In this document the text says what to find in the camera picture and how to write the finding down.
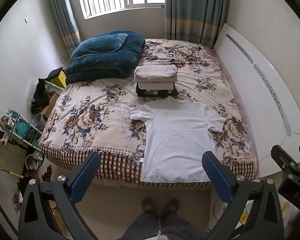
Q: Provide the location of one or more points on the blue-grey striped curtain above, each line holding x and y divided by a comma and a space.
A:
195, 10
63, 17

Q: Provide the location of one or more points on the black folded garment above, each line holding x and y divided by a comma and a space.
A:
142, 92

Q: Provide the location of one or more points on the grey plastic cup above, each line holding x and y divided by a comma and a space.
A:
38, 120

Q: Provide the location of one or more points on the beige folded garment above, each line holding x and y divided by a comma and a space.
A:
155, 72
155, 85

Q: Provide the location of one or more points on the dark clothes pile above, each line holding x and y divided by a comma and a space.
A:
41, 95

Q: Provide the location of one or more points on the white plastic basket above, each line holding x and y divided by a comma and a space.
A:
53, 87

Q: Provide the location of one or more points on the teal storage rack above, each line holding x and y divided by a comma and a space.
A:
25, 132

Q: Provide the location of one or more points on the white t-shirt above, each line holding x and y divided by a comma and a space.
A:
176, 140

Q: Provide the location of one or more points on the blue velvet quilt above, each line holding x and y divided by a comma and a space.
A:
100, 65

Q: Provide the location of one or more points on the floral bed blanket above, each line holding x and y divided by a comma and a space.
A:
95, 115

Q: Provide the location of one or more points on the person's right brown slipper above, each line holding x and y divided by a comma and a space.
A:
172, 205

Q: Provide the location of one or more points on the white round basin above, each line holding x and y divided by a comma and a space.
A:
33, 162

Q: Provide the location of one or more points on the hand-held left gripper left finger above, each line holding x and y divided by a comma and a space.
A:
86, 173

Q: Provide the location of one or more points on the person's brown slipper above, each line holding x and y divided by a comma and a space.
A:
172, 205
148, 205

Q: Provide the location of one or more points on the person's left brown slipper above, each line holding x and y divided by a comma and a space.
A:
148, 205

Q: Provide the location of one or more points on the brown cardboard box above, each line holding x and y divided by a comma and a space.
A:
50, 105

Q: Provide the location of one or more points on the white bed headboard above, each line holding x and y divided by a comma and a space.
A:
260, 85

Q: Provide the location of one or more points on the person's grey pants legs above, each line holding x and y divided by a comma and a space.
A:
162, 227

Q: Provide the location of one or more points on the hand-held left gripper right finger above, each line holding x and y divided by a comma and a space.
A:
218, 177

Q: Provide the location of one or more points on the blue velvet pillow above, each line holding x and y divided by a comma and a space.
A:
100, 45

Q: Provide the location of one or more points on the yellow box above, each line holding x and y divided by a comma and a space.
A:
58, 80

